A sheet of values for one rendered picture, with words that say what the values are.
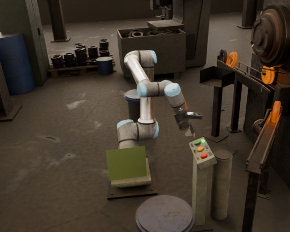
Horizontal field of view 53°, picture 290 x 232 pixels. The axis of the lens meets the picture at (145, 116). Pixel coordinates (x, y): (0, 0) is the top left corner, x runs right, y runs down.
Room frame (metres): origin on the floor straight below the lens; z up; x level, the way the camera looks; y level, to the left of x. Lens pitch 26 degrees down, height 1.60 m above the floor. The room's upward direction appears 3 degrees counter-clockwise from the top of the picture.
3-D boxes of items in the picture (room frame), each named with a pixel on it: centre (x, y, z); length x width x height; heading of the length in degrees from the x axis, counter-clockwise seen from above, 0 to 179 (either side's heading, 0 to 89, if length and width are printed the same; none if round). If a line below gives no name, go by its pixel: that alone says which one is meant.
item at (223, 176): (1.57, -0.49, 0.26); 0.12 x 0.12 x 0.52
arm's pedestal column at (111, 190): (2.00, 0.15, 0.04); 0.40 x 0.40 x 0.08; 3
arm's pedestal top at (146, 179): (2.00, 0.15, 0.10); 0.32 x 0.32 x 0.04; 3
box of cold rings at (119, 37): (4.95, -0.15, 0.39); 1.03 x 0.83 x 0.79; 98
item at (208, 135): (2.70, -0.73, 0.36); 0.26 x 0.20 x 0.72; 39
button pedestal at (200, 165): (1.52, -0.33, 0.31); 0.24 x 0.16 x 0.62; 4
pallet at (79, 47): (5.51, 1.14, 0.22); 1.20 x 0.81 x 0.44; 99
